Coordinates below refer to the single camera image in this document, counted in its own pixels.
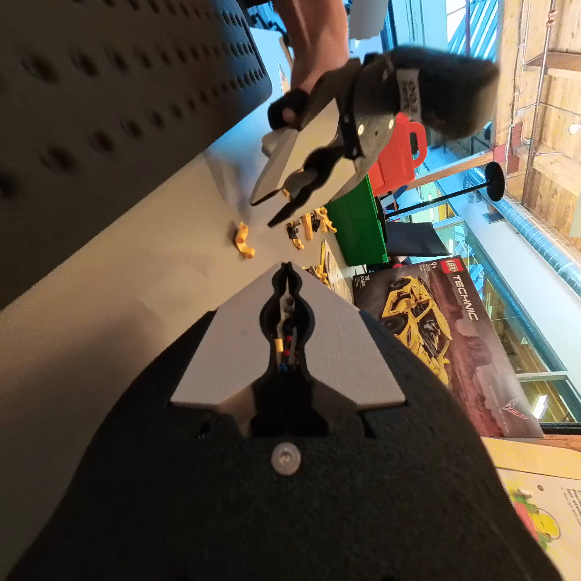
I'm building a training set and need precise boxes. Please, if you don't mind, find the yellow curved wedge brick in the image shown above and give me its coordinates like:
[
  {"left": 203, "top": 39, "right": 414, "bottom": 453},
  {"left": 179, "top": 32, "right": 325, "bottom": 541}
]
[{"left": 235, "top": 221, "right": 256, "bottom": 260}]

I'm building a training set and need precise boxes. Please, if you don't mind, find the grey building instruction booklet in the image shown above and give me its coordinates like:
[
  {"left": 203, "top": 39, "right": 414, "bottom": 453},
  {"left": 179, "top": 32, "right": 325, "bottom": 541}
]
[{"left": 317, "top": 240, "right": 356, "bottom": 306}]

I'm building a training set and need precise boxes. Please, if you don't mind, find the black dimpled pad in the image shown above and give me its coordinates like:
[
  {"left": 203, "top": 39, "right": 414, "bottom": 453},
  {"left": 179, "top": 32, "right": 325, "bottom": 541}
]
[{"left": 0, "top": 0, "right": 273, "bottom": 310}]

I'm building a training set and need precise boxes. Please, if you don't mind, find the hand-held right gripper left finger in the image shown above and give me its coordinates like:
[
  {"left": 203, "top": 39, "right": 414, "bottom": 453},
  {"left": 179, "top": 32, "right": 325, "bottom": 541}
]
[{"left": 170, "top": 262, "right": 289, "bottom": 437}]

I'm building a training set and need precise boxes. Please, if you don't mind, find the person's left forearm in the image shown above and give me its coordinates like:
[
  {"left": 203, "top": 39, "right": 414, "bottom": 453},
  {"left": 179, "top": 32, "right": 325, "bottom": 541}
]
[{"left": 272, "top": 0, "right": 352, "bottom": 34}]

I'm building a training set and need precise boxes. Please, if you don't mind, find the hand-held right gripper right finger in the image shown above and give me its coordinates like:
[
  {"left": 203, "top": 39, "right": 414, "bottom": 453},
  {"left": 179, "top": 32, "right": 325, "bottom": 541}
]
[{"left": 288, "top": 262, "right": 407, "bottom": 414}]

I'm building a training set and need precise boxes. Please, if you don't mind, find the small yellow black brick assembly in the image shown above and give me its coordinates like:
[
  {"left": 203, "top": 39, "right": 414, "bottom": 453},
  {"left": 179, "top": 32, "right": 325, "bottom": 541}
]
[{"left": 274, "top": 293, "right": 301, "bottom": 375}]

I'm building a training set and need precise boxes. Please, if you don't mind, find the black office chair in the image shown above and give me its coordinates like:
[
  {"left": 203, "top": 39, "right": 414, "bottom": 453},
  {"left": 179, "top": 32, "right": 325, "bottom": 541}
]
[{"left": 385, "top": 220, "right": 453, "bottom": 258}]

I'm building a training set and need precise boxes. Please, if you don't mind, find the dark green plastic bin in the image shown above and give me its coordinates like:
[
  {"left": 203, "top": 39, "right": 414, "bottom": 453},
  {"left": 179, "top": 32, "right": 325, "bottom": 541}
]
[{"left": 324, "top": 175, "right": 390, "bottom": 268}]

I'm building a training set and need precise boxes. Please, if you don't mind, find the printed instruction sheet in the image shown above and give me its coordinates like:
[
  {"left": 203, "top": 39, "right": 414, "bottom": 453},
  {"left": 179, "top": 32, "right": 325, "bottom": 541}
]
[{"left": 497, "top": 468, "right": 581, "bottom": 581}]

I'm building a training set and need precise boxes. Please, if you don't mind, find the black disc on pole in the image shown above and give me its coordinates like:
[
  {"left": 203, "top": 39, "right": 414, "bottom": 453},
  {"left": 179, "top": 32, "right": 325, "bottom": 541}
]
[{"left": 386, "top": 161, "right": 506, "bottom": 219}]

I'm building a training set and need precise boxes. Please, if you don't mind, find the red fabric bag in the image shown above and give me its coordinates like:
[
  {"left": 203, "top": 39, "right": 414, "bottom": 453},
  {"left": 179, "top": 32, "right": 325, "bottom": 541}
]
[{"left": 368, "top": 113, "right": 428, "bottom": 197}]

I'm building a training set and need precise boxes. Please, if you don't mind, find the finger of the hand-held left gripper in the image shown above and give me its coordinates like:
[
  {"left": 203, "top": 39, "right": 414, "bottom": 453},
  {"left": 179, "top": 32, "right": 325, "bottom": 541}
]
[
  {"left": 250, "top": 100, "right": 346, "bottom": 207},
  {"left": 267, "top": 158, "right": 365, "bottom": 228}
]

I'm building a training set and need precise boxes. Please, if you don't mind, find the pile of yellow panel bricks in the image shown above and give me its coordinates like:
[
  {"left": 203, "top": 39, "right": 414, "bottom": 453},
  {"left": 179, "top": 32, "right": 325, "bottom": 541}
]
[{"left": 285, "top": 206, "right": 339, "bottom": 251}]

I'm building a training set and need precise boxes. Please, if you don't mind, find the grey desk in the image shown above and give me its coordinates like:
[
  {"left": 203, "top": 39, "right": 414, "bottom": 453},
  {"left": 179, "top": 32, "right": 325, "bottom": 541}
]
[{"left": 0, "top": 27, "right": 391, "bottom": 568}]

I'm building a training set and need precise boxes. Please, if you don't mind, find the silver ventilation duct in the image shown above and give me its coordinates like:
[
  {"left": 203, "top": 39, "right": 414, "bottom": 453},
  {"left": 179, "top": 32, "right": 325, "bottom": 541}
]
[{"left": 463, "top": 168, "right": 581, "bottom": 298}]

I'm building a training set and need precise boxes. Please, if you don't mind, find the dark toy car box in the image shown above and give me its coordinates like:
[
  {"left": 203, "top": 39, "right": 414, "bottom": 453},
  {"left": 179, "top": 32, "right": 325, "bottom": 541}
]
[{"left": 352, "top": 255, "right": 545, "bottom": 439}]

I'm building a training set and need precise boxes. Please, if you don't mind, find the long pale wooden bar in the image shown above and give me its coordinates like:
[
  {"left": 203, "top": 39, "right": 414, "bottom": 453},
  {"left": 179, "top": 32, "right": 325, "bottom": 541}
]
[{"left": 406, "top": 152, "right": 495, "bottom": 191}]

